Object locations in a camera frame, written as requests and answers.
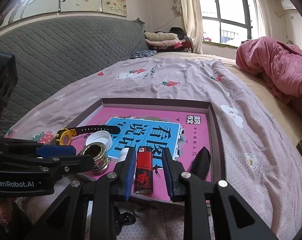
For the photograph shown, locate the white plastic bottle cap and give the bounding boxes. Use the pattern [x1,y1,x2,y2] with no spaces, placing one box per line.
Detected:
[85,131,112,151]

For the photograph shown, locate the pink comforter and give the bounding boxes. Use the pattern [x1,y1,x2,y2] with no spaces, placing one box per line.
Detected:
[235,36,302,116]

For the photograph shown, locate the folded clothes stack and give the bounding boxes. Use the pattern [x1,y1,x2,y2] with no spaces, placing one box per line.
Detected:
[144,27,193,53]

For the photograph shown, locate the grey quilted headboard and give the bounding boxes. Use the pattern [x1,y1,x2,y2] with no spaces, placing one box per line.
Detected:
[0,16,147,135]

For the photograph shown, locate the white pill bottle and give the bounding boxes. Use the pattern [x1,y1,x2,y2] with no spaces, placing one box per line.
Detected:
[117,147,129,163]

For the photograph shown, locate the window with dark frame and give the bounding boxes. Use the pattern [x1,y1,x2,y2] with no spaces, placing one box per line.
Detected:
[199,0,252,47]

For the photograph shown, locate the black yellow wrist watch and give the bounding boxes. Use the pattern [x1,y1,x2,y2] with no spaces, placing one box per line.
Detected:
[55,125,121,146]

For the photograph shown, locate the pink Chinese workbook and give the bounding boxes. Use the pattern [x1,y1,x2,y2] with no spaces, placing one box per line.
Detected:
[80,106,210,202]

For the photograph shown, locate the black binder clip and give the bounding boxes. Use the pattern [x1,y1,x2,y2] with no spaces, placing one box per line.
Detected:
[115,207,136,236]

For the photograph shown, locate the shallow grey cardboard box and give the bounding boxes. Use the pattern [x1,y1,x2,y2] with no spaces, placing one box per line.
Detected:
[63,97,226,204]

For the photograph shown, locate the cream curtain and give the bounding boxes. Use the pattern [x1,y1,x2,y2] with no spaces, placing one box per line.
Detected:
[172,0,203,54]

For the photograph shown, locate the dark patterned cloth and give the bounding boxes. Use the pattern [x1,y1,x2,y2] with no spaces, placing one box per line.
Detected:
[131,50,158,59]

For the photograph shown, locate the person's left hand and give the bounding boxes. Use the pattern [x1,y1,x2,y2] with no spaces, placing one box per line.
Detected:
[0,198,18,226]

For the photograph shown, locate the wall air conditioner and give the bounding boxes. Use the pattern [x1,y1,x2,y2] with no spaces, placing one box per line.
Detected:
[281,0,296,11]

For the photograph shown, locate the red lighter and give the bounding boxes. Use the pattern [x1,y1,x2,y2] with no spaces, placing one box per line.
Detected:
[134,146,153,194]

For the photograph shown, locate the black gold lipstick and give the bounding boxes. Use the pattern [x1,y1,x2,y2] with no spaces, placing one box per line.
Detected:
[190,146,211,180]

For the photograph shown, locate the wall painting panels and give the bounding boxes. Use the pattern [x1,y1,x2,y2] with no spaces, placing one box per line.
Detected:
[0,0,127,32]

